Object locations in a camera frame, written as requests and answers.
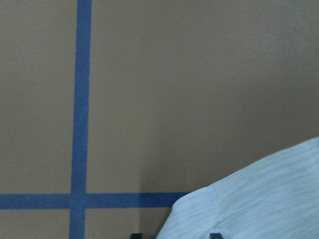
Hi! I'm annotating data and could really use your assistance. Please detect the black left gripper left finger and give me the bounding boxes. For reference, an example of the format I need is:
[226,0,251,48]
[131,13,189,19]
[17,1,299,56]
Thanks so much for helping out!
[130,233,142,239]

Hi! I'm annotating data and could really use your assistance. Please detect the light blue button-up shirt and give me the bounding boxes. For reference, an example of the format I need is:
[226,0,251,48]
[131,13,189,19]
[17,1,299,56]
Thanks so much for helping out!
[158,138,319,239]

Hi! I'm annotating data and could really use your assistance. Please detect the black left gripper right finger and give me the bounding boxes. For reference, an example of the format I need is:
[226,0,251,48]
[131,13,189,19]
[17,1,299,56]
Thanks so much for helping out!
[209,233,221,239]

